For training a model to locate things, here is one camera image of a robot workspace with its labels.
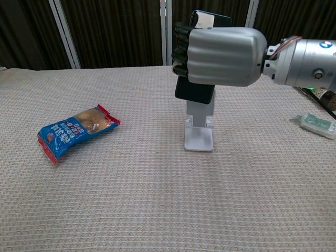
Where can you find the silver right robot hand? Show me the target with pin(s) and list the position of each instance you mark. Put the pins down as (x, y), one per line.
(223, 56)

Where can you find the black smartphone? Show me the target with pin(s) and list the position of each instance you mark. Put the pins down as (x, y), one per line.
(195, 90)

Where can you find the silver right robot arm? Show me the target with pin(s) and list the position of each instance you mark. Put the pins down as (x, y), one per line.
(304, 61)

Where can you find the white folding phone stand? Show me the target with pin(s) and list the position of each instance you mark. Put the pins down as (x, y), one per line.
(200, 123)

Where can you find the brown tea bottle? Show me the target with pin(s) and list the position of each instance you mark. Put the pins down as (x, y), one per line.
(324, 95)

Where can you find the beige woven tablecloth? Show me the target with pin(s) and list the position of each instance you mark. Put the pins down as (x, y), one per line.
(157, 183)

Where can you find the blue red snack bag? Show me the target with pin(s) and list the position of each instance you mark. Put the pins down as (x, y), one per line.
(68, 131)

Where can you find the white screen frame post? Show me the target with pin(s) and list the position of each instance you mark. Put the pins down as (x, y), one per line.
(65, 34)
(165, 31)
(251, 13)

